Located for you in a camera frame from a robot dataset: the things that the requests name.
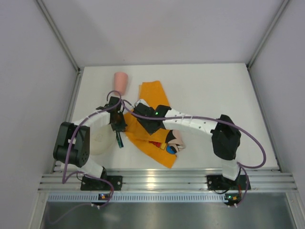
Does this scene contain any orange cartoon mouse placemat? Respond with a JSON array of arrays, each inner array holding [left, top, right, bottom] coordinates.
[[124, 81, 185, 168]]

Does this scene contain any cream round plate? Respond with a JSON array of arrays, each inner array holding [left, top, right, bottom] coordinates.
[[90, 124, 115, 155]]

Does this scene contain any blue metal spoon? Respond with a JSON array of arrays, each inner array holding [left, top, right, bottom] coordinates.
[[118, 132, 124, 148]]

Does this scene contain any pink plastic cup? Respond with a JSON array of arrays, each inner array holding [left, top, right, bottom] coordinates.
[[114, 72, 128, 95]]

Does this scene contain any silver fork patterned handle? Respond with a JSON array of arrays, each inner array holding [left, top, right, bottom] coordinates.
[[116, 132, 122, 148]]

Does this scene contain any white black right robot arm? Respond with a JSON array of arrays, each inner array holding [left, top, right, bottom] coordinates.
[[133, 99, 241, 181]]

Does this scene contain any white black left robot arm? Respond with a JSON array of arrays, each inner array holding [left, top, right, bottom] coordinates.
[[53, 96, 127, 183]]

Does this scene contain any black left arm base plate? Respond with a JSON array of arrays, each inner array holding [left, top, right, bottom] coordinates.
[[80, 176, 123, 191]]

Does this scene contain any aluminium mounting rail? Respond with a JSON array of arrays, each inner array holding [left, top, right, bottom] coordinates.
[[38, 169, 297, 192]]

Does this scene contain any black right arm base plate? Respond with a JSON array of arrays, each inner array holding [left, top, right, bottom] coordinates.
[[206, 175, 248, 191]]

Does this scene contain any perforated grey cable duct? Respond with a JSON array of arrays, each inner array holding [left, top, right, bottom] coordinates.
[[48, 192, 239, 203]]

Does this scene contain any left aluminium frame post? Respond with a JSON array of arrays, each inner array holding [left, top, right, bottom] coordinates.
[[34, 0, 81, 73]]

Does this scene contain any aluminium frame post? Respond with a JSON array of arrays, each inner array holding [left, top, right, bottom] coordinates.
[[34, 0, 81, 73], [246, 0, 291, 71]]

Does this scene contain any right aluminium frame post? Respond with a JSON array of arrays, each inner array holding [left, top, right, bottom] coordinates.
[[246, 0, 291, 71]]

